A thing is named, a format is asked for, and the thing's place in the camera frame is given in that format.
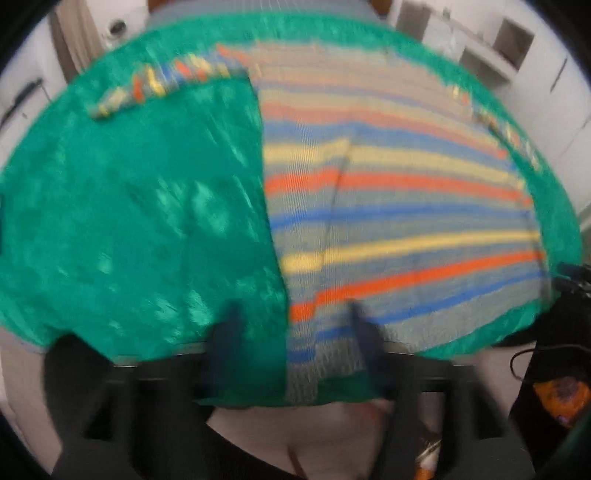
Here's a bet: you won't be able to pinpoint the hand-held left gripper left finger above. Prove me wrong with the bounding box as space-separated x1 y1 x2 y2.
52 300 245 480

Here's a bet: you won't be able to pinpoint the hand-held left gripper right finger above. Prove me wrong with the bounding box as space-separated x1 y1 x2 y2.
346 300 536 480

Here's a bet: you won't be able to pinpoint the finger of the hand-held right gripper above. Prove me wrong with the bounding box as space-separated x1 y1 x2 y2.
556 263 591 302

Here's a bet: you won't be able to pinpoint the striped knit sweater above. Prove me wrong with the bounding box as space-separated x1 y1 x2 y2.
88 41 550 402

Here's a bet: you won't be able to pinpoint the small orange white object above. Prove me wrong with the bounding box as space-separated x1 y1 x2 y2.
413 436 446 480

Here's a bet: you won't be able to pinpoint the green plush blanket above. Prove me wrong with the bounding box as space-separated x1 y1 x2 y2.
0 14 583 408

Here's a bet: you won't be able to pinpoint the white open shelf unit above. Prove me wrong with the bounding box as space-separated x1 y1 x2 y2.
396 0 591 155

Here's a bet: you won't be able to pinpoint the white drawer cabinet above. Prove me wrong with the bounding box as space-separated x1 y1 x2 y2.
0 69 68 158

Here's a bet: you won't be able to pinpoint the black items on cabinet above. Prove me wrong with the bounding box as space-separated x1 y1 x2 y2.
0 78 44 125

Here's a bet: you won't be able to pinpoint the grey bed mattress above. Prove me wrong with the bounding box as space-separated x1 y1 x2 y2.
150 0 375 21

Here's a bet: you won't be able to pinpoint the beige curtain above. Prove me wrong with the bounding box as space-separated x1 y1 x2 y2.
50 0 153 81

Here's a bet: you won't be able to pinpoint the thin black cable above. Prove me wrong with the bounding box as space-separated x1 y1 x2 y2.
510 344 585 384

